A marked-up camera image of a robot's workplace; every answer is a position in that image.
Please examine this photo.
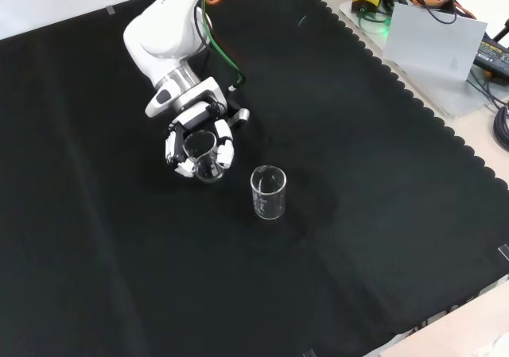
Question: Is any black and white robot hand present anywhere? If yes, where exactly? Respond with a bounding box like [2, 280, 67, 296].
[165, 77, 251, 178]

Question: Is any clear glass beaker with spout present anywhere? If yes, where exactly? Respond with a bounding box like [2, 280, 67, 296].
[183, 130, 225, 184]

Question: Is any clear glass beaker with markings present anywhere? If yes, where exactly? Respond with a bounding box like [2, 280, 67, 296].
[250, 165, 288, 221]

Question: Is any black cloth with scalloped edge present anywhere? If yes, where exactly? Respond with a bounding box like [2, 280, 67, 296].
[0, 0, 509, 357]

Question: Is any pale board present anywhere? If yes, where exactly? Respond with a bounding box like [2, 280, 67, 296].
[382, 2, 489, 82]

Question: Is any black power adapter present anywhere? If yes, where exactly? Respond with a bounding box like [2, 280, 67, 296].
[472, 33, 509, 81]

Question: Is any white wrist camera shell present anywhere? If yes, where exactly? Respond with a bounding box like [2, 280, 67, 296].
[144, 87, 177, 118]

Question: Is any green cable on arm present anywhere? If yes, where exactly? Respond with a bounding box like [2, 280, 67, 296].
[201, 0, 247, 92]

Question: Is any green cable by base plate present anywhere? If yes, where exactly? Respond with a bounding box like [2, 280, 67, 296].
[356, 9, 394, 37]

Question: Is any grey metal base plate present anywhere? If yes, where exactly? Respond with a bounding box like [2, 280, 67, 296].
[337, 0, 509, 121]

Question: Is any orange cable at arm base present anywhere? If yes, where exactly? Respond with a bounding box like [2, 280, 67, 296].
[409, 0, 477, 21]

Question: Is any thick black cable bundle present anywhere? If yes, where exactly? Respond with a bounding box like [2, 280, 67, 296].
[492, 104, 509, 153]

